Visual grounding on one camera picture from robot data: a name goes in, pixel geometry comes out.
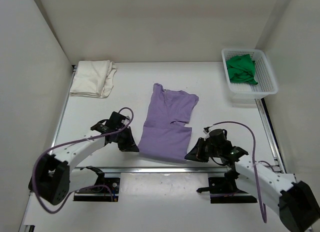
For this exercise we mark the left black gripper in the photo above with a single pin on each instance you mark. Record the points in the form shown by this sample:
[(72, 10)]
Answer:
[(124, 138)]

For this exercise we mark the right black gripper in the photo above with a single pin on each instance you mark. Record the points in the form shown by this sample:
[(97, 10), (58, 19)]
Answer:
[(202, 147)]

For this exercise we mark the purple t-shirt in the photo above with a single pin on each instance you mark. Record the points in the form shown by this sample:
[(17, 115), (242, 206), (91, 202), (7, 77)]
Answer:
[(165, 136)]

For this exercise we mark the cream white t-shirt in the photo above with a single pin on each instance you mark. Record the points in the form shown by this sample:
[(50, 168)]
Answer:
[(93, 79)]

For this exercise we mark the green t-shirt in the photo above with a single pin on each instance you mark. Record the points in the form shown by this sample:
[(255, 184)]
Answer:
[(241, 69)]

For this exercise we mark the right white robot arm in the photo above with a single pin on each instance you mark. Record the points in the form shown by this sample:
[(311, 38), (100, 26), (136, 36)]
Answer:
[(293, 202)]

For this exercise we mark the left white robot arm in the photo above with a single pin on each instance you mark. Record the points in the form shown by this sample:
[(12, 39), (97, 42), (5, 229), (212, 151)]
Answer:
[(55, 174)]

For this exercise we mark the white plastic basket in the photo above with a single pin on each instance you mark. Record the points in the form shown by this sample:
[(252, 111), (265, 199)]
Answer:
[(247, 93)]

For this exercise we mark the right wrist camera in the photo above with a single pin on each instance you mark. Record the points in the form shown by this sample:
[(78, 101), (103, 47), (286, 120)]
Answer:
[(207, 131)]

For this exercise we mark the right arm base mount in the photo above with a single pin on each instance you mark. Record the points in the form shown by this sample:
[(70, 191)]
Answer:
[(224, 191)]

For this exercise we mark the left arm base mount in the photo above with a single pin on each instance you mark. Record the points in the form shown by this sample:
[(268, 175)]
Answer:
[(105, 189)]

